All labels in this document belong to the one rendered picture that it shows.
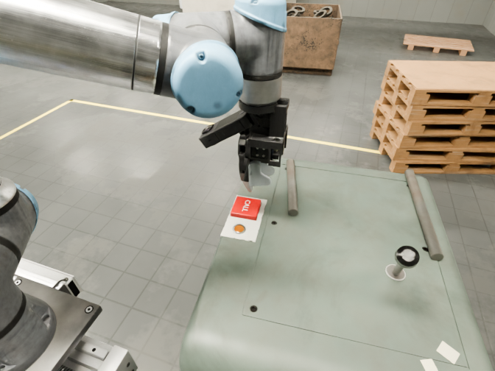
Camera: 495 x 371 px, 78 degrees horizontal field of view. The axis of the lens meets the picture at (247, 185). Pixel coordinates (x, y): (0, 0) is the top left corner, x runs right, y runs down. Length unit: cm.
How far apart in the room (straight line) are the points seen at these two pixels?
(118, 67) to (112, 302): 192
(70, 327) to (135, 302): 140
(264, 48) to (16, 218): 52
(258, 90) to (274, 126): 8
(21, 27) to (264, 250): 50
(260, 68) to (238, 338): 42
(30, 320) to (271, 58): 60
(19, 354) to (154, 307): 142
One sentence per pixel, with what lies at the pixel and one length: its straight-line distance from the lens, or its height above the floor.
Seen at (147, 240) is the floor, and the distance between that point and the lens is 241.
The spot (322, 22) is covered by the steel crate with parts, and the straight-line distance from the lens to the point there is 503.
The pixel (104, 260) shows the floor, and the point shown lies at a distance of 239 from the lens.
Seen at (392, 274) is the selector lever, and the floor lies 126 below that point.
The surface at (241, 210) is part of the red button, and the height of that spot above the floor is 127.
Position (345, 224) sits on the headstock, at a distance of 71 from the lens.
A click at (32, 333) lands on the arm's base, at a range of 70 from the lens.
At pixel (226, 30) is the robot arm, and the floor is 165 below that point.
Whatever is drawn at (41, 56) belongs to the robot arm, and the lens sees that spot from 35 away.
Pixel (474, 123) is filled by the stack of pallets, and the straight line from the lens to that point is 323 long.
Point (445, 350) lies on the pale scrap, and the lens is 61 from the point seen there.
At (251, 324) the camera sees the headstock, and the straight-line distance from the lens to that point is 55.
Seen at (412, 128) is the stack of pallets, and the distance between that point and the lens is 298.
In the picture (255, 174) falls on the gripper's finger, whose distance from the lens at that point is 60.
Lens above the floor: 175
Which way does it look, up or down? 40 degrees down
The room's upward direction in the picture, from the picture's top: straight up
